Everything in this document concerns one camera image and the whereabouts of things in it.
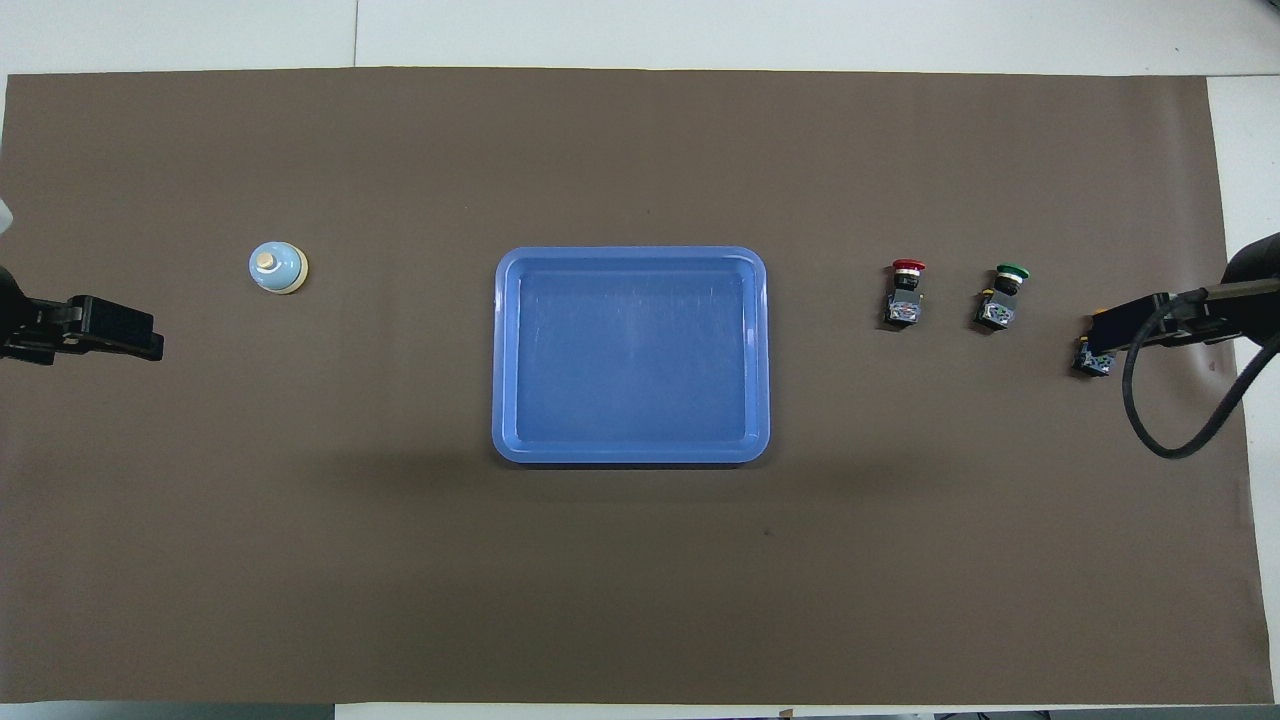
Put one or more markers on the red push button switch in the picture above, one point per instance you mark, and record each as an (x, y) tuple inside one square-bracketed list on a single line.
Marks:
[(904, 306)]

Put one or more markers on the brown table mat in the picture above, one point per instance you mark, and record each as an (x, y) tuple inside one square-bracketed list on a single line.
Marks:
[(640, 150)]

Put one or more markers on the green push button switch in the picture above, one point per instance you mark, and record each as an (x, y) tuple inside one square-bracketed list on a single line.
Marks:
[(996, 314)]

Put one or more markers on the blue plastic tray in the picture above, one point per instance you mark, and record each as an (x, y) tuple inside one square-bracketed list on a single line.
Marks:
[(630, 350)]

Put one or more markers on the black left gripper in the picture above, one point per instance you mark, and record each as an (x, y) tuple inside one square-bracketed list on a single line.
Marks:
[(25, 325)]

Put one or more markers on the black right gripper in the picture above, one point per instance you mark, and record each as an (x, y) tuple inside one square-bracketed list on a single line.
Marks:
[(1250, 300)]

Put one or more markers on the yellow push button switch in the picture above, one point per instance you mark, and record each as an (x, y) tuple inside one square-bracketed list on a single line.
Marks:
[(1092, 363)]

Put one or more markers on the light blue service bell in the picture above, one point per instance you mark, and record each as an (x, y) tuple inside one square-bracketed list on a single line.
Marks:
[(275, 268)]

